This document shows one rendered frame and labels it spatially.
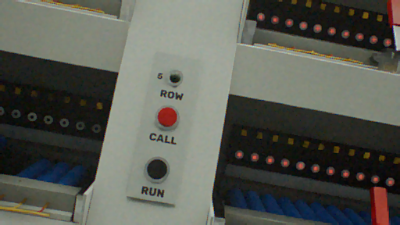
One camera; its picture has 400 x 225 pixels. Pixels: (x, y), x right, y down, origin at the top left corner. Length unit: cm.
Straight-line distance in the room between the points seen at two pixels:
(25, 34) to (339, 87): 28
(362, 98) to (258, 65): 10
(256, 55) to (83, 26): 15
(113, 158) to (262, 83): 14
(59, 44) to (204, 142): 15
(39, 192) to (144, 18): 18
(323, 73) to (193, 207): 16
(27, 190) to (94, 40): 15
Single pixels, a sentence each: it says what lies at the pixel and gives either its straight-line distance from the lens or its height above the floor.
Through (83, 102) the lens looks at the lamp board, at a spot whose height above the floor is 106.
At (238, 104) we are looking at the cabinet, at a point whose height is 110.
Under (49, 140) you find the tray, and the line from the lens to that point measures 50.
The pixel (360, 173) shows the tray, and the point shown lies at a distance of 53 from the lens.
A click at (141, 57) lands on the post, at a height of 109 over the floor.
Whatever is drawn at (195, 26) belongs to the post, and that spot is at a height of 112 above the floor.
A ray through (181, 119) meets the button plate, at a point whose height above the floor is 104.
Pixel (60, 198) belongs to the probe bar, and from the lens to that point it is 36.
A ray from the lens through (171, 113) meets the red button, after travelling 29.
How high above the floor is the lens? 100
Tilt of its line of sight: 10 degrees up
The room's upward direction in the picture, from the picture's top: 10 degrees clockwise
